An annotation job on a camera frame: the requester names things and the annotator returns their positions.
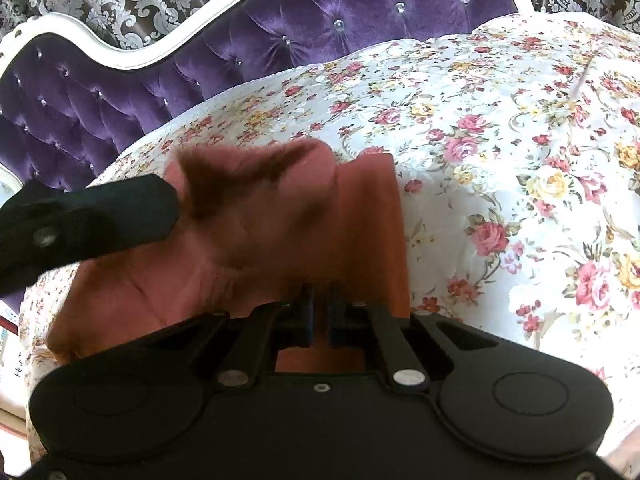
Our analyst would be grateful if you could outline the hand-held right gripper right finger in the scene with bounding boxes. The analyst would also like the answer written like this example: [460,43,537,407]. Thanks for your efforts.
[327,284,501,394]

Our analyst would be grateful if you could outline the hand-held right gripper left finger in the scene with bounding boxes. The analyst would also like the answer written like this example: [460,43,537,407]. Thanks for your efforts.
[142,282,317,392]

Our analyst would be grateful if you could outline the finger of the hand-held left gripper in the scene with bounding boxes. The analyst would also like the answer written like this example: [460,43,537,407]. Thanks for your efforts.
[0,174,182,297]

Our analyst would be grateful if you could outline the terracotta red pants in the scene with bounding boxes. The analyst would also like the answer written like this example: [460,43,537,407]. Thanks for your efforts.
[45,137,413,376]

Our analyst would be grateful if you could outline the white paper box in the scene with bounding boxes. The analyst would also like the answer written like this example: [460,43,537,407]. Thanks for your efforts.
[0,305,33,426]

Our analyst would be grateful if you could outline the white floral bedspread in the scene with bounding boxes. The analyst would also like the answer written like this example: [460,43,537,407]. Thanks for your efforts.
[17,10,640,480]

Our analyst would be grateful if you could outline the purple tufted headboard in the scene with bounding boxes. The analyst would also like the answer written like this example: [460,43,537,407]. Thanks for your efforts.
[0,0,538,311]

